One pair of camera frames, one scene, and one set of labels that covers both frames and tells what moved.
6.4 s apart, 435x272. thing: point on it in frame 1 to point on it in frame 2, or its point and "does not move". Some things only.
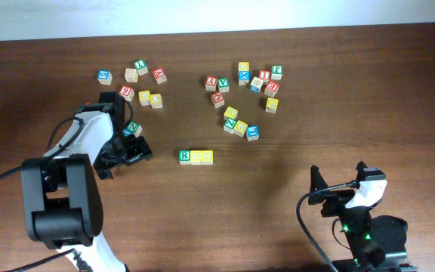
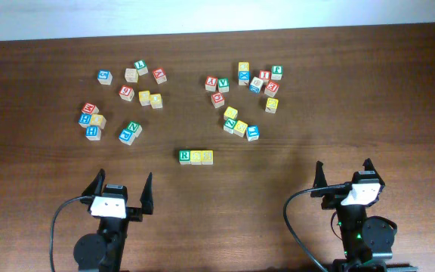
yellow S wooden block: [195, 157] does not move
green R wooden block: [184, 157] does not move
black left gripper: [140, 149] to [135, 214]
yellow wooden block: [208, 156] does not move
